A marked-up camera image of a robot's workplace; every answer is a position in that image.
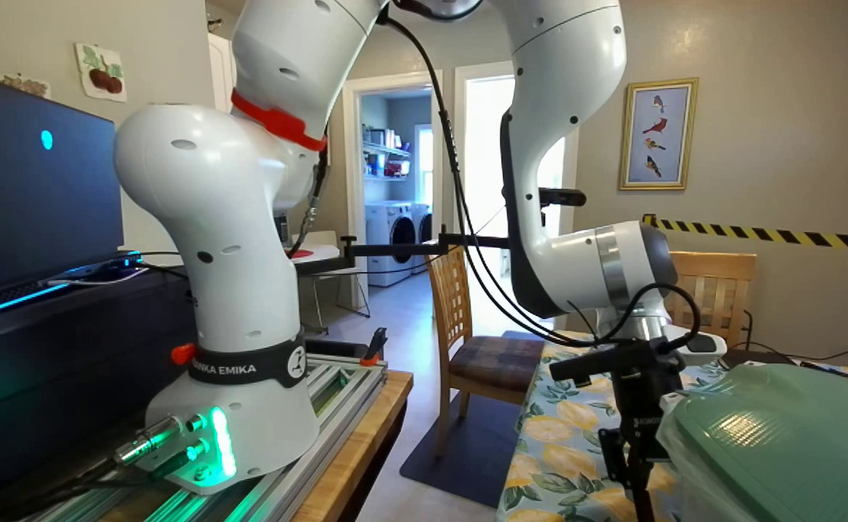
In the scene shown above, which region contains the window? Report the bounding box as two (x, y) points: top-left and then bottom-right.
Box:
(414, 123), (435, 204)

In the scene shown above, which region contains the wall shelf with items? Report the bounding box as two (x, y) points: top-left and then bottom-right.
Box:
(362, 126), (414, 181)

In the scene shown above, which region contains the black and orange clamp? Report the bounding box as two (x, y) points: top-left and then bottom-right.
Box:
(359, 327), (389, 368)

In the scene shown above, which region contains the blue floor mat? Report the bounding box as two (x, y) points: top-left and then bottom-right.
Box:
(399, 330), (545, 509)

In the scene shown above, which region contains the wooden chair with plaid cushion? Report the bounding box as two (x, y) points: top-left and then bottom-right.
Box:
(426, 246), (546, 459)

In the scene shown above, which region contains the black laptop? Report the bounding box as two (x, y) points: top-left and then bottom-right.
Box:
(0, 69), (143, 317)

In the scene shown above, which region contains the yellow and black caution tape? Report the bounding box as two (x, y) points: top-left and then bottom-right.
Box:
(641, 213), (848, 254)

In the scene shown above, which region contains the black cable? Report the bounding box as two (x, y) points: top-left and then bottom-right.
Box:
(720, 310), (848, 372)
(132, 250), (194, 282)

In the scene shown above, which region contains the wooden bench robot stand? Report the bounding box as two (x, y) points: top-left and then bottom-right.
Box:
(0, 352), (415, 522)

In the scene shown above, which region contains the fruit wall tile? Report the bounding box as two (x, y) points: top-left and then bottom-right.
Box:
(75, 42), (128, 103)

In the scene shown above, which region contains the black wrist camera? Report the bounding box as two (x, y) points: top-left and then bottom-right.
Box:
(548, 347), (619, 385)

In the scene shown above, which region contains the row of white washing machines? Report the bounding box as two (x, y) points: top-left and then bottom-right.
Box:
(365, 201), (434, 288)

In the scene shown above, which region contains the lemon print tablecloth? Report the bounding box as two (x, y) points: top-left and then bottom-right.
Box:
(496, 332), (848, 522)

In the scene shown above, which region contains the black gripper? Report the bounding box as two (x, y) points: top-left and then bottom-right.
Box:
(598, 339), (687, 522)

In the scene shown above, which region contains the camera on mount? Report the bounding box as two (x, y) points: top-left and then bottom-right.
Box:
(339, 187), (588, 275)

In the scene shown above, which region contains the white folding table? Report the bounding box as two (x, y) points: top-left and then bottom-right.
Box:
(287, 231), (372, 336)

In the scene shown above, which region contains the green bin lid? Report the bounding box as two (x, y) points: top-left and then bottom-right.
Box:
(674, 362), (848, 522)

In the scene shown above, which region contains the black computer case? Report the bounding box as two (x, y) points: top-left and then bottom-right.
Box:
(0, 267), (198, 494)

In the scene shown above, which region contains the framed bird picture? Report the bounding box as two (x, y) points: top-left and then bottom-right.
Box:
(619, 78), (701, 192)

